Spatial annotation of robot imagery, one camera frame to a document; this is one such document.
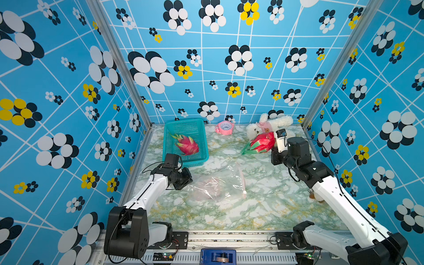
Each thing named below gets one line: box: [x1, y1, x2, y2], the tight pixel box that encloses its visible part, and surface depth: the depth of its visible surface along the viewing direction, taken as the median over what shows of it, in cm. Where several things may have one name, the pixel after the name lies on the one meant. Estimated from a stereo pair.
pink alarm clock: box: [214, 120, 235, 136], surface depth 118 cm
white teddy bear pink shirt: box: [245, 112, 296, 141], surface depth 110 cm
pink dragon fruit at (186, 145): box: [168, 132, 199, 156], surface depth 101 cm
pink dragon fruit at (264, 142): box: [241, 131, 276, 156], surface depth 73 cm
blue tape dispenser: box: [199, 248, 237, 265], surface depth 67 cm
